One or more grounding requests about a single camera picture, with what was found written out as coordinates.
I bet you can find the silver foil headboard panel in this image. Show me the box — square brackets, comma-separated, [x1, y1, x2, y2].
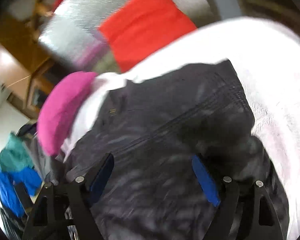
[38, 0, 216, 72]

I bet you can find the teal garment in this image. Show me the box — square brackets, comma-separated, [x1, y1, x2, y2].
[0, 133, 34, 172]

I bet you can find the red pillow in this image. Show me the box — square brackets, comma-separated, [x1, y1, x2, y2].
[98, 0, 197, 73]

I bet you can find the brown wooden cabinet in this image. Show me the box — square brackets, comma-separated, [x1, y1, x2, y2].
[0, 13, 54, 117]

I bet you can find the white quilted bedspread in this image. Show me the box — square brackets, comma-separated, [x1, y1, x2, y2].
[61, 16, 300, 240]

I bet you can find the magenta pillow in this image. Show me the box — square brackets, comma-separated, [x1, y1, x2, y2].
[37, 72, 97, 156]

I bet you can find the blue garment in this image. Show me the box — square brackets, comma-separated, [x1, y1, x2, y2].
[0, 167, 42, 218]

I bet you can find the black jacket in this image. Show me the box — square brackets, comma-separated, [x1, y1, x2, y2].
[66, 60, 289, 239]

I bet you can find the grey garment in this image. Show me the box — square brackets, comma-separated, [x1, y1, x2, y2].
[17, 123, 53, 181]

